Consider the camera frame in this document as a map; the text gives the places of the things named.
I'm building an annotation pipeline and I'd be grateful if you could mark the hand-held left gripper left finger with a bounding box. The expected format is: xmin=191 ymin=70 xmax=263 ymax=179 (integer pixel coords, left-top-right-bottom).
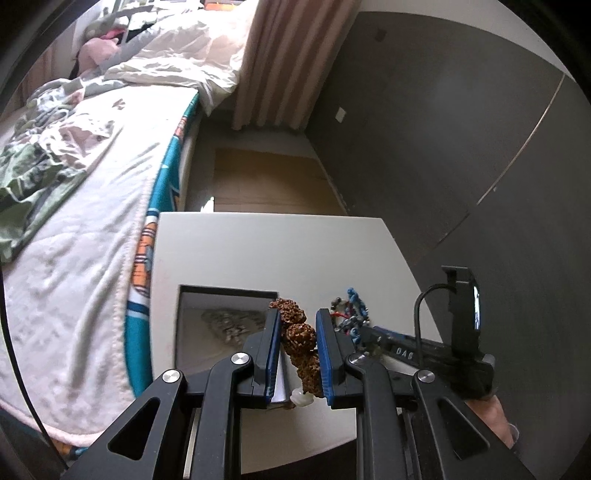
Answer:
xmin=60 ymin=308 xmax=282 ymax=480

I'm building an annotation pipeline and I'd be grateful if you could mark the green patterned quilt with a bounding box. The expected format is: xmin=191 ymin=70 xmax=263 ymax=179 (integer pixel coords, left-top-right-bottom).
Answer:
xmin=0 ymin=76 xmax=116 ymax=264

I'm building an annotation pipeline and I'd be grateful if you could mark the thin black cable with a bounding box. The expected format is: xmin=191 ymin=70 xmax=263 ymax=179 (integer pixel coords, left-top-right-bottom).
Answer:
xmin=0 ymin=272 xmax=65 ymax=469

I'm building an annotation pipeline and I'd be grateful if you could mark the pink cloth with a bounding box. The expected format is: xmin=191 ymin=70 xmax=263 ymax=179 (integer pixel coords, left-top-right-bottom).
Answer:
xmin=78 ymin=30 xmax=127 ymax=70

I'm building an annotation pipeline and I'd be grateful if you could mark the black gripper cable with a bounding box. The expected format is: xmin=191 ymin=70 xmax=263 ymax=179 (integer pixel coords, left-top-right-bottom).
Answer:
xmin=414 ymin=285 xmax=451 ymax=344

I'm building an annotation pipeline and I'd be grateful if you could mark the person's right forearm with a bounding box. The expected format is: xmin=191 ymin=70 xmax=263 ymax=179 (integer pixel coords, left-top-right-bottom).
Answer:
xmin=464 ymin=396 xmax=520 ymax=449

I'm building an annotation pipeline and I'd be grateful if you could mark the pink striped curtain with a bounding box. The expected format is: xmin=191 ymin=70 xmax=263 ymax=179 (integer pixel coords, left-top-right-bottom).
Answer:
xmin=232 ymin=0 xmax=363 ymax=134

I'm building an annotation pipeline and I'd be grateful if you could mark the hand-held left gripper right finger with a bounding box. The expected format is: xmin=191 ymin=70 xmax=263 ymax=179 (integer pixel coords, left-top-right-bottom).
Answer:
xmin=315 ymin=308 xmax=539 ymax=480

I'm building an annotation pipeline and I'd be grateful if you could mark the teal cartoon bedsheet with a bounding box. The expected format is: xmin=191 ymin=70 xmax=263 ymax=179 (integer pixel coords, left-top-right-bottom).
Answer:
xmin=124 ymin=90 xmax=204 ymax=400

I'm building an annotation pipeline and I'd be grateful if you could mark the flat cardboard sheet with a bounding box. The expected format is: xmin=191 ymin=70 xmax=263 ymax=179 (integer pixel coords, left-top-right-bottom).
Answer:
xmin=213 ymin=148 xmax=347 ymax=214

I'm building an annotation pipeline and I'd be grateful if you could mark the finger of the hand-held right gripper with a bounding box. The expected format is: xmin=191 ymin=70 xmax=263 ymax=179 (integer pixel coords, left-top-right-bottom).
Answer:
xmin=351 ymin=325 xmax=416 ymax=370

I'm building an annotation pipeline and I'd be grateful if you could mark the white jewelry box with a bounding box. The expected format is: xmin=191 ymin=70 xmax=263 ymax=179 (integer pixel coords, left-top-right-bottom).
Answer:
xmin=174 ymin=283 xmax=289 ymax=407

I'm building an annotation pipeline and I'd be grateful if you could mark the blue bead bracelet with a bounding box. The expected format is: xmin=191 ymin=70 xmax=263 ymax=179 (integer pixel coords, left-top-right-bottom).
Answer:
xmin=329 ymin=287 xmax=372 ymax=347

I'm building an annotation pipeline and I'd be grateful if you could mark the brown bead bracelet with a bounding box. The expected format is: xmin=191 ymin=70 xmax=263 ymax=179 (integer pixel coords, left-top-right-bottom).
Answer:
xmin=269 ymin=298 xmax=326 ymax=407

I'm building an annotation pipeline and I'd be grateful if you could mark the white fleece blanket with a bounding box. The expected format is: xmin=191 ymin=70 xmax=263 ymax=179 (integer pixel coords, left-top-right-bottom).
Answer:
xmin=0 ymin=85 xmax=199 ymax=448

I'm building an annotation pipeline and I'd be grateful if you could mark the white duvet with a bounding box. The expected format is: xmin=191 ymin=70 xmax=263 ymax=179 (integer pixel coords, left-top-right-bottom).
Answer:
xmin=102 ymin=0 xmax=269 ymax=114

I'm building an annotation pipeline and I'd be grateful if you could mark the silver jewelry piece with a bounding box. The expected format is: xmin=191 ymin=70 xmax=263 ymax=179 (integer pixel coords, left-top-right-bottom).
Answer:
xmin=201 ymin=308 xmax=265 ymax=348

